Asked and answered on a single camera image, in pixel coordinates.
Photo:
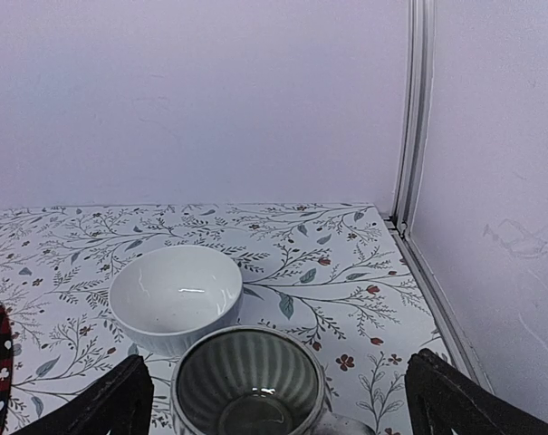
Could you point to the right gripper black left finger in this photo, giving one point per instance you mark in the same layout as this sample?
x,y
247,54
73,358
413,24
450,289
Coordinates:
x,y
119,402

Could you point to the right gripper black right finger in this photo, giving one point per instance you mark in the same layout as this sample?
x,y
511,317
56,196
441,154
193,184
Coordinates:
x,y
442,400

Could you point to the white ceramic bowl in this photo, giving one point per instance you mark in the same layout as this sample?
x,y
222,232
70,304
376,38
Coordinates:
x,y
169,298

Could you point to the striped grey mug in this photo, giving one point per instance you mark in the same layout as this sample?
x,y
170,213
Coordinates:
x,y
253,380

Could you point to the right aluminium corner post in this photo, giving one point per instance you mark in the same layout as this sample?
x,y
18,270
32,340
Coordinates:
x,y
414,137

